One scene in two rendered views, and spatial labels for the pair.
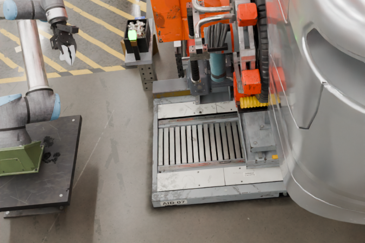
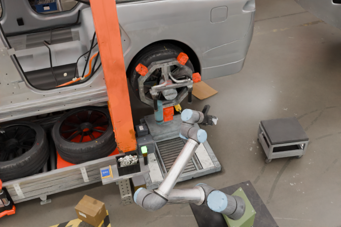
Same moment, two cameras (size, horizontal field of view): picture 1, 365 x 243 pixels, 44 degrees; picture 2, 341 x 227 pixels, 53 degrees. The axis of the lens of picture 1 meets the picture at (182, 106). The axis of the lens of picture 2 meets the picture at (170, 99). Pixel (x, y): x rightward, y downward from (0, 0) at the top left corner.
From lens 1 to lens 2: 3.49 m
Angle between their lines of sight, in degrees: 74
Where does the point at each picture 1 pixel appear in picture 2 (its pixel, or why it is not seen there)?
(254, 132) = (174, 124)
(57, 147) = not seen: hidden behind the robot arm
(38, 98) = (206, 187)
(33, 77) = (194, 190)
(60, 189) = (244, 186)
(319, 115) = (251, 21)
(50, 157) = not seen: hidden behind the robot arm
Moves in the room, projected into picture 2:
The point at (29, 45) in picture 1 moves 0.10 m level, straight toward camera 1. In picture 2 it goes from (174, 190) to (184, 183)
